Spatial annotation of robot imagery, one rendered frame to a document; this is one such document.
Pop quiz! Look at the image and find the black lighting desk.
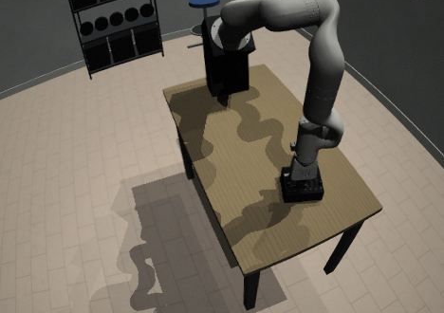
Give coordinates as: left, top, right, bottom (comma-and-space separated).
281, 166, 324, 203

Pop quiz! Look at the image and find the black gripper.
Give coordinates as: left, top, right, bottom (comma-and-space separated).
288, 156, 318, 190

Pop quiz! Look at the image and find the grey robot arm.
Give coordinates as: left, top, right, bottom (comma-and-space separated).
211, 0, 344, 164

